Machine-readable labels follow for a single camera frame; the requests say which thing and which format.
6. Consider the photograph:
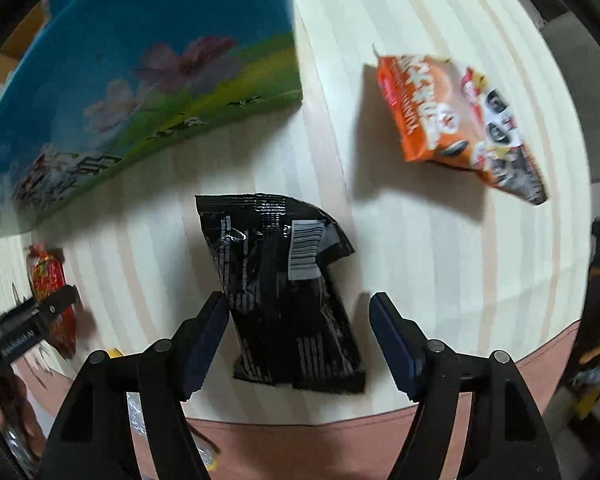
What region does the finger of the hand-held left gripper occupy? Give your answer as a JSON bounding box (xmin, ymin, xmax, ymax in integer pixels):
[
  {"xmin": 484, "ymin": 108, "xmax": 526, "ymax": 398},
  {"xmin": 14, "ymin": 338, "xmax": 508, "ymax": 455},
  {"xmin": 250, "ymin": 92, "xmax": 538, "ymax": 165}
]
[{"xmin": 28, "ymin": 284, "xmax": 80, "ymax": 324}]

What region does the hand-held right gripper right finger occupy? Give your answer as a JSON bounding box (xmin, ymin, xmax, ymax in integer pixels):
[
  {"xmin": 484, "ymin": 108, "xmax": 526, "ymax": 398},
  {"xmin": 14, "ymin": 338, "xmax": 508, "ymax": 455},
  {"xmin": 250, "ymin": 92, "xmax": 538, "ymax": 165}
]
[{"xmin": 369, "ymin": 292, "xmax": 562, "ymax": 480}]

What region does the orange snack packet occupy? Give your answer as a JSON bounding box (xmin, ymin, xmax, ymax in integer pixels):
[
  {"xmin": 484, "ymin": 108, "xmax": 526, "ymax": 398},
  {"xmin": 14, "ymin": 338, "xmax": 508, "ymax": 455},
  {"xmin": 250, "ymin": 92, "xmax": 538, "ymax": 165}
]
[{"xmin": 372, "ymin": 44, "xmax": 550, "ymax": 206}]

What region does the blue printed cardboard box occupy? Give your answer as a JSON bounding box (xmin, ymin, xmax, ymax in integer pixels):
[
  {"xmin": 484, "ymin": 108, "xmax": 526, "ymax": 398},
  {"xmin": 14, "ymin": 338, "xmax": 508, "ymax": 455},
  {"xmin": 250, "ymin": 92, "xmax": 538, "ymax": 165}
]
[{"xmin": 0, "ymin": 0, "xmax": 304, "ymax": 234}]

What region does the red snack packet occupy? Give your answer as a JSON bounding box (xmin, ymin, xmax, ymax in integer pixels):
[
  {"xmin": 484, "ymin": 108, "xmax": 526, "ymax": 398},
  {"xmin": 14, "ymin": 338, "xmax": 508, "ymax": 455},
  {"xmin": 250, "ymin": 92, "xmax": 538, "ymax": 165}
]
[{"xmin": 26, "ymin": 243, "xmax": 79, "ymax": 360}]

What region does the black snack packet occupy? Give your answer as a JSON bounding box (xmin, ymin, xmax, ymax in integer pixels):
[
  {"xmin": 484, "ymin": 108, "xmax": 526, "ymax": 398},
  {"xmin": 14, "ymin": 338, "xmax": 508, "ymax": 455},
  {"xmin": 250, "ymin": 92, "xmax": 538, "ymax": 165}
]
[{"xmin": 195, "ymin": 193, "xmax": 367, "ymax": 394}]

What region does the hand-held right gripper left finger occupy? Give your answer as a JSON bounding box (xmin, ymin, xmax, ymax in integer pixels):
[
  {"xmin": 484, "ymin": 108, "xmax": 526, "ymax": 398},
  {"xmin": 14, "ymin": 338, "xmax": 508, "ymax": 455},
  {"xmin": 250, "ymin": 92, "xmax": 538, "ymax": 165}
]
[{"xmin": 39, "ymin": 291, "xmax": 230, "ymax": 480}]

